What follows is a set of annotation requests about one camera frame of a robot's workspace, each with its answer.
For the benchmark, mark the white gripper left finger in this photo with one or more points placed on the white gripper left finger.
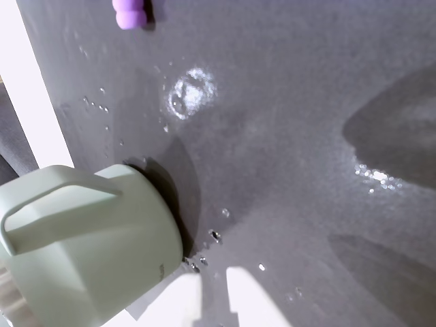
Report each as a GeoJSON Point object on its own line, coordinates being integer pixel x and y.
{"type": "Point", "coordinates": [177, 303]}

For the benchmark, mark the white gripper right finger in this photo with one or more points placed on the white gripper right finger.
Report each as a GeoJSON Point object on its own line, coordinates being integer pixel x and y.
{"type": "Point", "coordinates": [247, 299]}

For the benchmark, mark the purple pen grip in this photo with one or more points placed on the purple pen grip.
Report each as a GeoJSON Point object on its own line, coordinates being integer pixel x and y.
{"type": "Point", "coordinates": [131, 13]}

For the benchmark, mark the sage green metal mug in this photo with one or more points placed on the sage green metal mug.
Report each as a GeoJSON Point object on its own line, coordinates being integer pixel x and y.
{"type": "Point", "coordinates": [85, 245]}

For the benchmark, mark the dark grey table mat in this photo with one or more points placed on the dark grey table mat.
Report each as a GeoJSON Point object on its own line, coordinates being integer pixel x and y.
{"type": "Point", "coordinates": [272, 136]}

